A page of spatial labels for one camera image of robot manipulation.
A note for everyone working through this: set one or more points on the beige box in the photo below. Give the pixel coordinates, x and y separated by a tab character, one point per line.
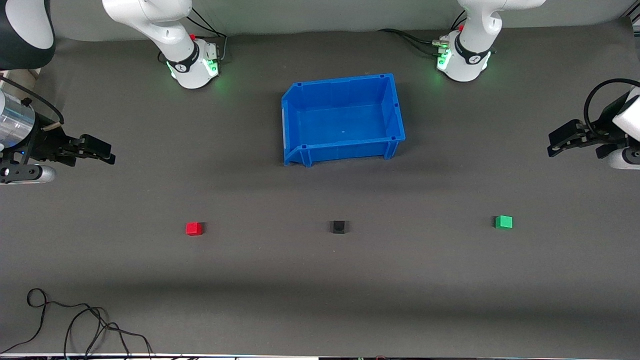
22	74

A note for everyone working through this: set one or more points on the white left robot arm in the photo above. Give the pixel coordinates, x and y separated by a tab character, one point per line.
472	55

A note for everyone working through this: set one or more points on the small black cube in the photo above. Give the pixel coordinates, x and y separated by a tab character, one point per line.
339	227

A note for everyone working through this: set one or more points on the small red cube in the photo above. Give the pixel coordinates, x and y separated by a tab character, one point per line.
194	229

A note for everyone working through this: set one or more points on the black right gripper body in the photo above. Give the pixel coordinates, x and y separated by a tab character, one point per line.
44	145

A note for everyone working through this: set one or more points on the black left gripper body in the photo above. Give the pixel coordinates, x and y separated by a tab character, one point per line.
596	134

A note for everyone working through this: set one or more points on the blue plastic storage bin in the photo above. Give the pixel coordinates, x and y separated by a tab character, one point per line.
342	122

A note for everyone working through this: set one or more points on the small green cube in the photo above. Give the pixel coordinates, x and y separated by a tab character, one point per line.
504	222

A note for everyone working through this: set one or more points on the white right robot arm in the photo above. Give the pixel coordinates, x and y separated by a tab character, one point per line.
165	20

